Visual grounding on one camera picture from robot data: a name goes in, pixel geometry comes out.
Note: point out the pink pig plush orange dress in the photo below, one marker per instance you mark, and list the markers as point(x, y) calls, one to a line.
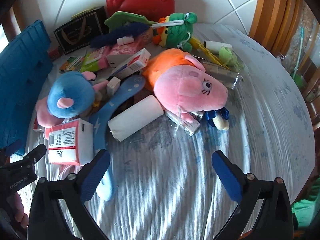
point(185, 85)

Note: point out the white red toothpaste box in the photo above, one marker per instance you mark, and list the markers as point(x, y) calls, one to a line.
point(132, 63)

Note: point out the white red ointment box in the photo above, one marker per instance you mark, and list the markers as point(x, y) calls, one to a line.
point(186, 125)

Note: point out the person's left hand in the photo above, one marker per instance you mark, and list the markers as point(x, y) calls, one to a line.
point(21, 212)

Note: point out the white paper roll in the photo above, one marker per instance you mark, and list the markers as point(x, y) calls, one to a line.
point(136, 117)

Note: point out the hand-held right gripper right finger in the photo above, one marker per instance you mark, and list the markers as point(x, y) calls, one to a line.
point(226, 177)

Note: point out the blue plastic crate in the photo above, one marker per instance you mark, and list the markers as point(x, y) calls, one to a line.
point(22, 80)

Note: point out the yellow sticky note pad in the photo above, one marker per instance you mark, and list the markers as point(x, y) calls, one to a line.
point(81, 13)

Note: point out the yellow plastic tongs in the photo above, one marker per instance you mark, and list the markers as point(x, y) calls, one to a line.
point(207, 52)

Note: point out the dark blue feather duster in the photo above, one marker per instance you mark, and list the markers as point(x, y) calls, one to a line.
point(117, 33)

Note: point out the white foam blocks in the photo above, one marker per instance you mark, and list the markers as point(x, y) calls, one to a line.
point(125, 40)

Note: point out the green fabric pouch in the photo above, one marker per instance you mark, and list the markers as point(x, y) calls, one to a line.
point(122, 20)

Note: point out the pink wrapped packet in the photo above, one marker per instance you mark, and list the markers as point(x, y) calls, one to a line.
point(122, 50)

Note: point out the small blue white plush toy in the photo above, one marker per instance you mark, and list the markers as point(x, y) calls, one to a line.
point(217, 117)

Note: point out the small green frog toy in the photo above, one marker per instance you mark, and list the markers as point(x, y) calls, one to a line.
point(228, 56)

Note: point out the pink pig plush blue dress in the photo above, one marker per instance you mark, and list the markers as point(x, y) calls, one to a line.
point(67, 97)

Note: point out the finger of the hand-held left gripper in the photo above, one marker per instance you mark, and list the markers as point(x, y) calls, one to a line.
point(35, 155)
point(13, 147)

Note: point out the small white box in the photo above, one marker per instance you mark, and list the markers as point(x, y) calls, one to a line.
point(113, 86)

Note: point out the wooden chair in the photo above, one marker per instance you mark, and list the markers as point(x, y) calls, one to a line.
point(312, 92)

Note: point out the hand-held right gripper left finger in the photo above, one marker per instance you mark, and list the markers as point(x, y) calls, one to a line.
point(95, 177)

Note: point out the green orange small box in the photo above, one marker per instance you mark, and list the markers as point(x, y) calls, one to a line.
point(72, 63)

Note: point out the yellow orange plush toy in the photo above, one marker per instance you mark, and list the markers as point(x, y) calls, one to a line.
point(161, 33)

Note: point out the cardboard tube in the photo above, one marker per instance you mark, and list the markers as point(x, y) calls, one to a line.
point(216, 46)

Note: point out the red hard case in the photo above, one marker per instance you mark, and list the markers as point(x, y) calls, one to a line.
point(140, 2)

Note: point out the black gift box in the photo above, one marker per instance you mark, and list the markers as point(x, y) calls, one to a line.
point(80, 30)

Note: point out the clear plastic packet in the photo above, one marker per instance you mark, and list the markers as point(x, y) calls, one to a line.
point(220, 75)

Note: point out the pink tissue pack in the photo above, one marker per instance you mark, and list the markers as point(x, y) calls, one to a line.
point(66, 142)

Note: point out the red can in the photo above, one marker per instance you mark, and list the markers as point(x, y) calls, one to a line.
point(55, 53)

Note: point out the green frog plush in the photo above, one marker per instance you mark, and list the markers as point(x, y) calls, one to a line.
point(180, 27)

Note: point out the light blue plastic paddle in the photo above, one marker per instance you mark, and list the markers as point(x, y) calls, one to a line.
point(130, 85)

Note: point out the green wipes packet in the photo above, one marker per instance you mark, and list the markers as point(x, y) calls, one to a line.
point(93, 58)

